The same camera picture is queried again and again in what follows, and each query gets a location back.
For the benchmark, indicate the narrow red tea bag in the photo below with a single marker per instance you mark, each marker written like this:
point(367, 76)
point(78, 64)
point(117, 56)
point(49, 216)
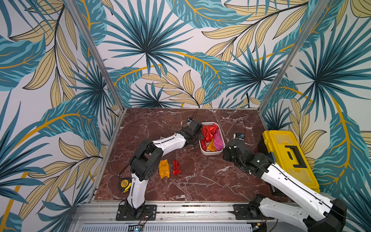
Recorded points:
point(176, 168)

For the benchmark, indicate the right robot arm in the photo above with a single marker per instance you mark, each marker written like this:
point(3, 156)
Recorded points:
point(313, 212)

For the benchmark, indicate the white storage box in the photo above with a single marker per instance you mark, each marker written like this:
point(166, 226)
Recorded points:
point(209, 129)

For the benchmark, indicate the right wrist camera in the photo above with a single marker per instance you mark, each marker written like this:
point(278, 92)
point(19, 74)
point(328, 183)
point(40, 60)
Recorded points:
point(239, 136)

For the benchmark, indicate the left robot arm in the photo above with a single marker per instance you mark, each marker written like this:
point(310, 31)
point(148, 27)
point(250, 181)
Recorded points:
point(146, 159)

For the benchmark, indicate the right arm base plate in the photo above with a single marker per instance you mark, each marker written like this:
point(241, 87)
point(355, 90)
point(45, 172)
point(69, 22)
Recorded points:
point(248, 212)

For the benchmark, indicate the pink tea bag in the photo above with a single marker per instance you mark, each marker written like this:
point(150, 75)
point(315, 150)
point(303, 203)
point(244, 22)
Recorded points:
point(218, 141)

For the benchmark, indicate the yellow tape measure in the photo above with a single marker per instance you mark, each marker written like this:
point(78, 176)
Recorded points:
point(125, 185)

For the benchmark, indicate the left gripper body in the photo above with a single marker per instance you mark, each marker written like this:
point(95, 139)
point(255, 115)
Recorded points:
point(199, 136)

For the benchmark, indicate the yellow toolbox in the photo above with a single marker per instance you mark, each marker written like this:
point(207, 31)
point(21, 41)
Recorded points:
point(287, 153)

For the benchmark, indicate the orange tea bag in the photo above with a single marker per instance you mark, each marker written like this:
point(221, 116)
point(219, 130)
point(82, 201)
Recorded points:
point(211, 147)
point(164, 169)

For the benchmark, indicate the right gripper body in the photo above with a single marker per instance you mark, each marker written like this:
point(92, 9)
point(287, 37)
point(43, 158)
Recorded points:
point(232, 152)

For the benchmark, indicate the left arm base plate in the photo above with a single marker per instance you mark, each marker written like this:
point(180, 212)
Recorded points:
point(128, 213)

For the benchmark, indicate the aluminium front rail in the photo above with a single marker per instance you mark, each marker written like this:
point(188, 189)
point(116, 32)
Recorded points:
point(173, 217)

